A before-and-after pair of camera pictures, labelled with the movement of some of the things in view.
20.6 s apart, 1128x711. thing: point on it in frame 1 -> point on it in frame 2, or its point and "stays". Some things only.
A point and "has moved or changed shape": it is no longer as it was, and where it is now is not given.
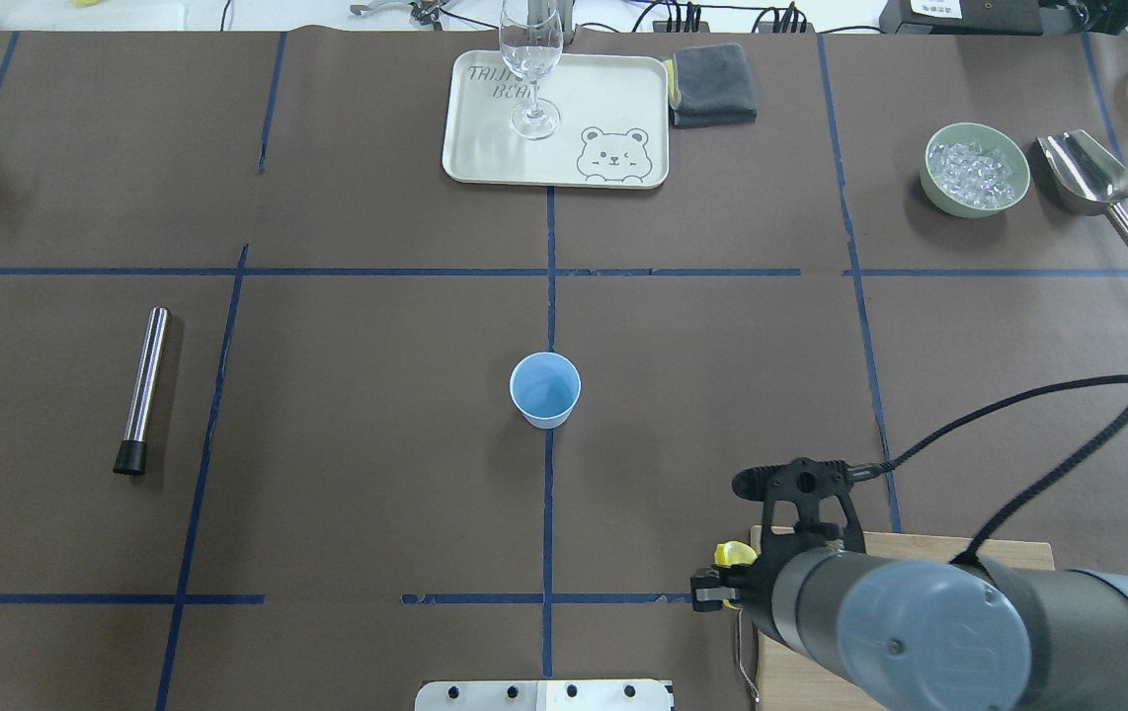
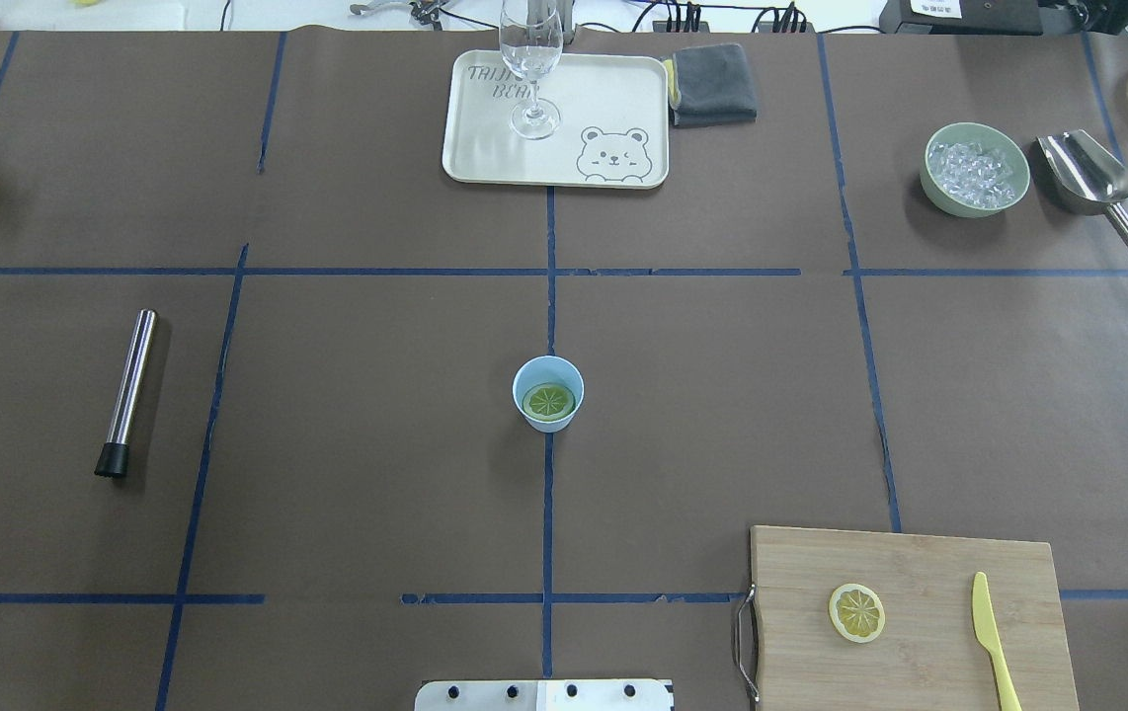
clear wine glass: [531, 39] stays
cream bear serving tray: [597, 120] stays
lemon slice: [734, 552] -> [548, 402]
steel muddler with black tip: [147, 394] has moved or changed shape
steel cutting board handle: [745, 675] stays
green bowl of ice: [973, 170] stays
